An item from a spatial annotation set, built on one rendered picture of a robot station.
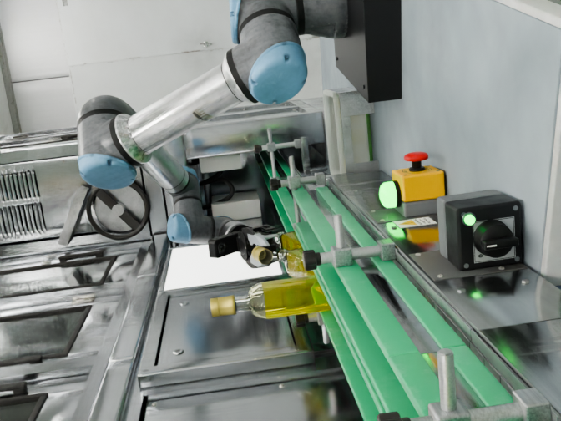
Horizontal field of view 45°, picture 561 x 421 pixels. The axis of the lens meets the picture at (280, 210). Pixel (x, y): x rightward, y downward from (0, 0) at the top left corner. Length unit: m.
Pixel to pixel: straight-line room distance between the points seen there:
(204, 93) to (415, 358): 0.82
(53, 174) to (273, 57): 1.34
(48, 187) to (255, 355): 1.33
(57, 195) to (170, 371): 1.26
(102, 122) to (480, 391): 1.07
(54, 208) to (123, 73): 2.76
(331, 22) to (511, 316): 0.84
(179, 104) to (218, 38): 3.74
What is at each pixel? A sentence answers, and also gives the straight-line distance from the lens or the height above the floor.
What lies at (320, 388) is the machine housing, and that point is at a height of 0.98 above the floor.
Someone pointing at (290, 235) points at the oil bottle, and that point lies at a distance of 1.58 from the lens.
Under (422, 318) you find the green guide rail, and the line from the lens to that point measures 0.78.
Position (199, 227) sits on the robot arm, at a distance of 1.78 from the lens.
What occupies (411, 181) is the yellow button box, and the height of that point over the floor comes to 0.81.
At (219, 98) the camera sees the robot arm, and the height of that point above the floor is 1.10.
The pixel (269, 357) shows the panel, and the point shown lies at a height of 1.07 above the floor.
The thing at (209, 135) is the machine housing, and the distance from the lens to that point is 2.38.
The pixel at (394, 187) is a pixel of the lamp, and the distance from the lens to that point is 1.13.
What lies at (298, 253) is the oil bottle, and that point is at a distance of 1.43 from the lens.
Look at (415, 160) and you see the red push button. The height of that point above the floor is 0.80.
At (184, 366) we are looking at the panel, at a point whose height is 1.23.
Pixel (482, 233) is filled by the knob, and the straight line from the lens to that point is 0.84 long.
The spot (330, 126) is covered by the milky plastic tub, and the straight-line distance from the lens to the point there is 1.74.
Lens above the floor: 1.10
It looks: 4 degrees down
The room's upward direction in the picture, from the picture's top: 97 degrees counter-clockwise
